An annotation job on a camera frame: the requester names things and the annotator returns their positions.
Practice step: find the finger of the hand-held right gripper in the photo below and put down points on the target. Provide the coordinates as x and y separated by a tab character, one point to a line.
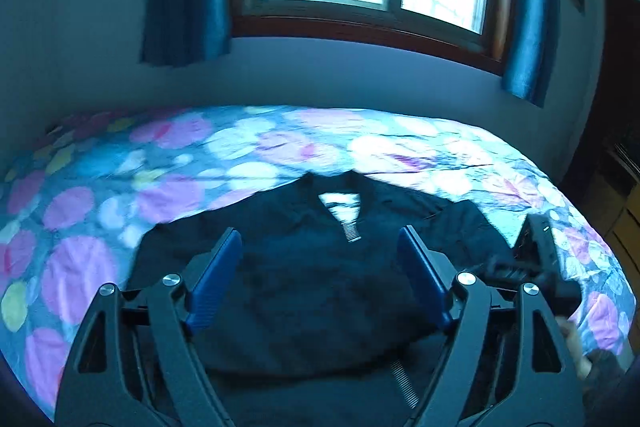
505	271

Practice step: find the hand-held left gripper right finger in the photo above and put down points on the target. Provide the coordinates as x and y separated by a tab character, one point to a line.
425	274

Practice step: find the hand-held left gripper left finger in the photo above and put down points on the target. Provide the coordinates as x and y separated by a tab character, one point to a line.
216	274

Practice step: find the black jacket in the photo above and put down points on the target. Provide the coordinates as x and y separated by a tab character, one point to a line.
310	287

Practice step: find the person's right hand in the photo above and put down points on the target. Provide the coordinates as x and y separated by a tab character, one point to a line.
572	342

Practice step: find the dotted colourful bed blanket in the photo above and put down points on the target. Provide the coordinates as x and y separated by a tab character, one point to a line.
165	187

